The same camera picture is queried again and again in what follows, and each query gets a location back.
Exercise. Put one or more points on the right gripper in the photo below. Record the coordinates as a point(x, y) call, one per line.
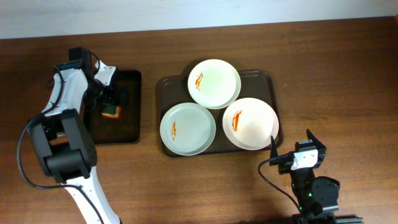
point(285, 163)

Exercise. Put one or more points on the green and orange sponge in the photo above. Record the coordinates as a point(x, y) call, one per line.
point(111, 111)

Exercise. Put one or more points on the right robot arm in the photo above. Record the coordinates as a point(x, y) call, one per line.
point(316, 196)

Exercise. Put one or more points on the large brown tray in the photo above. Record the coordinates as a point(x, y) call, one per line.
point(254, 84)

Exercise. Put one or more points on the small black tray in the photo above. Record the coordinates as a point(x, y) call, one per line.
point(126, 128)

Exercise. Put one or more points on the white plate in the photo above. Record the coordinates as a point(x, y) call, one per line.
point(187, 129)
point(250, 124)
point(214, 84)

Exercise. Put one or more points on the white plate top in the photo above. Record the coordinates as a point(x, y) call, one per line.
point(214, 84)

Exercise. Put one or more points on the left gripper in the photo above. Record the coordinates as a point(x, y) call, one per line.
point(115, 97)

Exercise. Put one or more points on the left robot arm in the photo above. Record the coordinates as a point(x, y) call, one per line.
point(63, 145)

